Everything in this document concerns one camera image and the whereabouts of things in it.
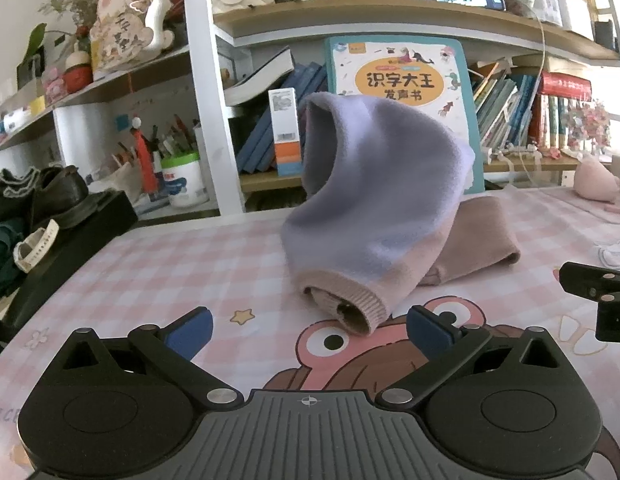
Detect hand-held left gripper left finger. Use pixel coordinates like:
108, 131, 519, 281
55, 306, 244, 412

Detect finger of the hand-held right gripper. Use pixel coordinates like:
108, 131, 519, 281
560, 261, 620, 304

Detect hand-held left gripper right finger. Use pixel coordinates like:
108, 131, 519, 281
375, 305, 571, 410

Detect purple and pink sweater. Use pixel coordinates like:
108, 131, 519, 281
280, 92, 521, 337

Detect pink checkered tablecloth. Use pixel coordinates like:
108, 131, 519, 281
0, 180, 620, 480

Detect pink plush toy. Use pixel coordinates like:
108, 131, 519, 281
574, 156, 620, 203

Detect white jar with green lid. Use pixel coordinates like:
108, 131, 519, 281
161, 152, 209, 209

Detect black case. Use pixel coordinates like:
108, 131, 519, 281
0, 191, 139, 351

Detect colourful paper flower craft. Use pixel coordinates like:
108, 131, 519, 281
564, 100, 613, 156

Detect row of hardback books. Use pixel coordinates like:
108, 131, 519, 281
530, 95, 570, 148

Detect white wristwatch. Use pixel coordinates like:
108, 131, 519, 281
13, 219, 61, 273

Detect black leather shoe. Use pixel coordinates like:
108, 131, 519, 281
32, 165, 91, 227
0, 167, 41, 226

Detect bunch of pens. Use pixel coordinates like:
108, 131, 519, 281
115, 115, 201, 161

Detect row of thin picture books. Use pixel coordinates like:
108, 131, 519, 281
470, 62, 540, 148

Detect thick red book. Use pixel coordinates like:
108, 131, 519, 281
540, 72, 593, 103

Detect dark green cloth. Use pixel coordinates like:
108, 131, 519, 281
0, 224, 26, 306

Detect row of blue books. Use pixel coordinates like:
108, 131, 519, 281
235, 62, 328, 175

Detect white bookshelf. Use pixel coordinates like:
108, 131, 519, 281
0, 0, 620, 221

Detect white and orange box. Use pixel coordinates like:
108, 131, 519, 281
268, 88, 301, 177

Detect illustrated children's book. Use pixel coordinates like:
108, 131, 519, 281
324, 36, 485, 195

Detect white storage bins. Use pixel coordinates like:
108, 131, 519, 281
534, 0, 595, 41

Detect white and pink decorative plaque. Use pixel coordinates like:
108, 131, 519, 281
89, 0, 175, 72

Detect green potted plant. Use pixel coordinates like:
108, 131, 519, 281
17, 0, 91, 76

